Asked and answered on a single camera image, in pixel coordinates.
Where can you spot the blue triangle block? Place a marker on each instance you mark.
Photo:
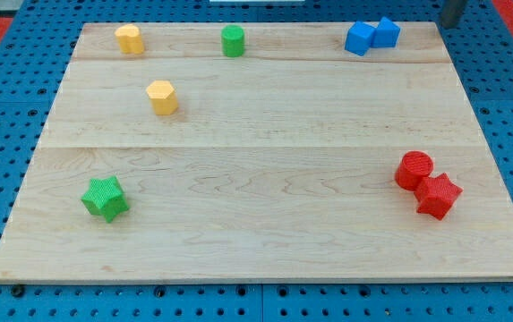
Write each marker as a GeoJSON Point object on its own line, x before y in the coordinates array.
{"type": "Point", "coordinates": [386, 34]}

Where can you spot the wooden board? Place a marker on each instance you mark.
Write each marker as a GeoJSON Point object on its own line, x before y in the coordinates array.
{"type": "Point", "coordinates": [277, 166]}

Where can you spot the yellow hexagon block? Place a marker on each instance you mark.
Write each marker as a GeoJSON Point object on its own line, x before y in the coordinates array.
{"type": "Point", "coordinates": [162, 97]}

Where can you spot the green cylinder block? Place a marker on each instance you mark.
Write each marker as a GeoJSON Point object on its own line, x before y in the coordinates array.
{"type": "Point", "coordinates": [232, 40]}

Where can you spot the green star block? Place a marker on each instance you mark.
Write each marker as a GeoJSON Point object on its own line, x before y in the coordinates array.
{"type": "Point", "coordinates": [105, 197]}

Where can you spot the red cylinder block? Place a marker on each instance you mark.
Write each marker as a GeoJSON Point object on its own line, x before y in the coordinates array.
{"type": "Point", "coordinates": [413, 167]}

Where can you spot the blue cube block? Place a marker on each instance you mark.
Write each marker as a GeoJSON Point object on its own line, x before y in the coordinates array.
{"type": "Point", "coordinates": [359, 38]}

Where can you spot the yellow heart block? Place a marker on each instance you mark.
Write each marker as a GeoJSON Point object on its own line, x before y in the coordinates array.
{"type": "Point", "coordinates": [129, 39]}

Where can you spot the red star block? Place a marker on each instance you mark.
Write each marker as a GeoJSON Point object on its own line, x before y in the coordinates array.
{"type": "Point", "coordinates": [436, 195]}

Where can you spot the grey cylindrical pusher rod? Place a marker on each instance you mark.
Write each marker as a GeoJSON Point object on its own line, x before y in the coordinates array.
{"type": "Point", "coordinates": [451, 13]}

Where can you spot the blue perforated base mat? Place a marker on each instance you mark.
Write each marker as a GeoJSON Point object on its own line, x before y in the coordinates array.
{"type": "Point", "coordinates": [33, 56]}

